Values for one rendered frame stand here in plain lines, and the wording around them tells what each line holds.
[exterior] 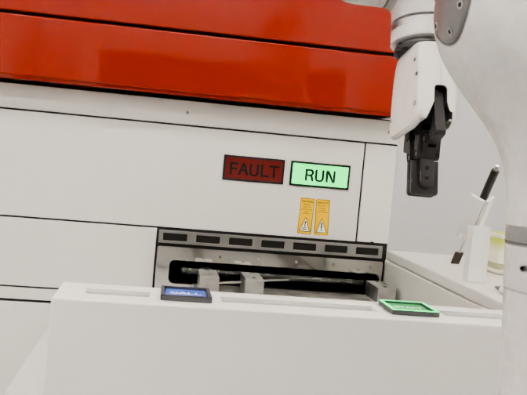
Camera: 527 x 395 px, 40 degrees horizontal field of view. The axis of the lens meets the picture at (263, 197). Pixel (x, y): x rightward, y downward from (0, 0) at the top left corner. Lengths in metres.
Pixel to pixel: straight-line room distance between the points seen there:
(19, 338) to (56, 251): 0.18
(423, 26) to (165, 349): 0.46
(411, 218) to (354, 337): 2.26
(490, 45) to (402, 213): 2.53
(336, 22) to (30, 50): 0.55
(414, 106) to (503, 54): 0.31
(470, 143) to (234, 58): 1.91
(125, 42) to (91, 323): 0.69
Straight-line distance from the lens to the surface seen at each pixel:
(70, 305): 0.79
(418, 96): 0.83
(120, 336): 0.79
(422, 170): 0.85
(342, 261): 1.44
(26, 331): 1.46
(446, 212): 3.11
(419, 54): 0.85
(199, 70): 1.35
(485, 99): 0.57
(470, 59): 0.56
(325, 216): 1.43
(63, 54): 1.37
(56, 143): 1.41
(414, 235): 3.07
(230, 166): 1.40
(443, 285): 1.19
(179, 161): 1.39
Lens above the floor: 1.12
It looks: 3 degrees down
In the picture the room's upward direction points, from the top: 5 degrees clockwise
